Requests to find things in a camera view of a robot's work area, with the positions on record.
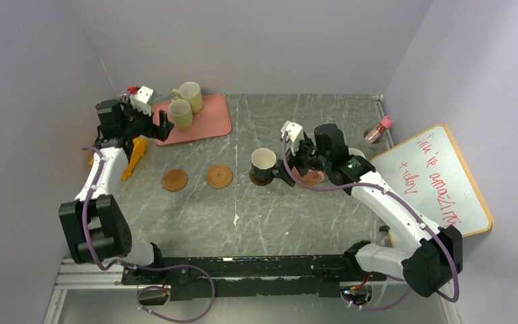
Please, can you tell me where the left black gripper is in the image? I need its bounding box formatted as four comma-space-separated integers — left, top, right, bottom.
121, 96, 174, 141

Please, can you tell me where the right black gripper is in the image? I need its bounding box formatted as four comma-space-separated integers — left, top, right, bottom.
275, 134, 331, 186

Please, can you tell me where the black mug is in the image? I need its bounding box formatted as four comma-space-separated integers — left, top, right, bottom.
250, 148, 277, 180

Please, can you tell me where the green mug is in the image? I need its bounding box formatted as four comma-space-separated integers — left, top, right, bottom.
169, 99, 193, 130
171, 82, 203, 113

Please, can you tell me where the pink mug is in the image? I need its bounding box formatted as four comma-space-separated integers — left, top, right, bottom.
348, 147, 366, 159
292, 168, 326, 186

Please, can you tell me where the green mug back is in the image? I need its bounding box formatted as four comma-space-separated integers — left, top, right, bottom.
171, 82, 203, 113

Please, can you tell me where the light wooden coaster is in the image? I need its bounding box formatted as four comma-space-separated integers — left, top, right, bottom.
161, 169, 188, 192

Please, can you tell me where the woven coaster tan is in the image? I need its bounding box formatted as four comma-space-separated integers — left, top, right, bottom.
206, 164, 233, 189

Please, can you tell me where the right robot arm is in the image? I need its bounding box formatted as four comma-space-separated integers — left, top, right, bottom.
281, 121, 463, 302

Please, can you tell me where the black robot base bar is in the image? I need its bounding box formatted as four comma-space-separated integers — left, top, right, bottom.
121, 254, 386, 301

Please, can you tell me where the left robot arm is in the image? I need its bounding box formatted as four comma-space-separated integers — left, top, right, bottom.
58, 99, 175, 284

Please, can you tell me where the dark brown wooden coaster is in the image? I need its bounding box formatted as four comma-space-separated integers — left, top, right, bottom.
249, 171, 274, 186

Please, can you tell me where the yellow plastic bin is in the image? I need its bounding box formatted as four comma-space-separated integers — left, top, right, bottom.
88, 136, 150, 182

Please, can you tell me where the pink serving tray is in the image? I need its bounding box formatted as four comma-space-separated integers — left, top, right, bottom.
154, 94, 232, 146

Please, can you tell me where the glass jar with markers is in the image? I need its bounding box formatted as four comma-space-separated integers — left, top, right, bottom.
364, 115, 394, 144

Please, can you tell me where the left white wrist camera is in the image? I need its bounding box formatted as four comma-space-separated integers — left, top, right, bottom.
127, 86, 154, 116

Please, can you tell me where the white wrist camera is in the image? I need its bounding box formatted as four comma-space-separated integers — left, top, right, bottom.
281, 120, 304, 156
127, 86, 154, 116

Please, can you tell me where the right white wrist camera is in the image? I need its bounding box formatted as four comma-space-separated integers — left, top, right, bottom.
281, 120, 304, 156

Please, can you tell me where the whiteboard with yellow frame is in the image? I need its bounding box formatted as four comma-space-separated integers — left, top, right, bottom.
371, 124, 492, 237

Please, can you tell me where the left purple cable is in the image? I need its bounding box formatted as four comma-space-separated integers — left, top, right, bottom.
81, 145, 216, 324

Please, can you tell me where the purple cable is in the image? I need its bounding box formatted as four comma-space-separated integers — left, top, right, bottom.
81, 145, 216, 324
281, 130, 461, 313

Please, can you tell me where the aluminium rail frame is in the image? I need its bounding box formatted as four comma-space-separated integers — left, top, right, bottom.
45, 250, 454, 323

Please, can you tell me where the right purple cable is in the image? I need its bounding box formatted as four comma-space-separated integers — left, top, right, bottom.
281, 130, 461, 313

